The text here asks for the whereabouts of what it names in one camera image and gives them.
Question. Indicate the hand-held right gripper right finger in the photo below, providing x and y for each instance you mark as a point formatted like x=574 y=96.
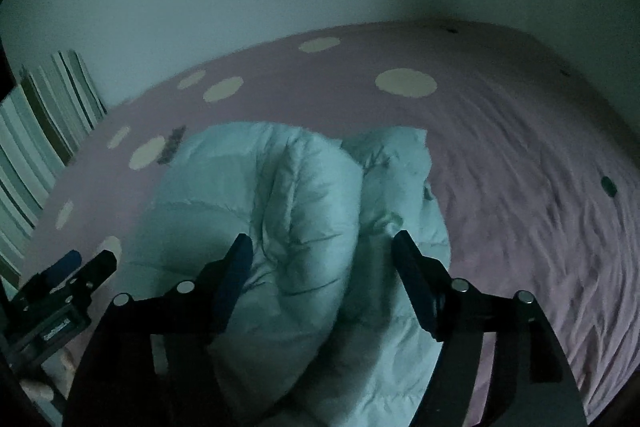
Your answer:
x=412 y=279

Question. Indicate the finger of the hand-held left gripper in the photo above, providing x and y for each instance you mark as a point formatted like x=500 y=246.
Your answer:
x=62 y=266
x=97 y=272

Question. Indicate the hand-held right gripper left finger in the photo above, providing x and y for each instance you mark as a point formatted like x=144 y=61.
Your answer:
x=236 y=279

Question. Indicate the light blue puffer jacket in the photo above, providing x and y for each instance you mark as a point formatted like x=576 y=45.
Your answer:
x=300 y=207

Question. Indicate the pink polka dot bed sheet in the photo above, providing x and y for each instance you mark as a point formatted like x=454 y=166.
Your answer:
x=500 y=147

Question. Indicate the striped pillow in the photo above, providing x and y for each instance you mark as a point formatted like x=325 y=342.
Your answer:
x=65 y=102
x=22 y=167

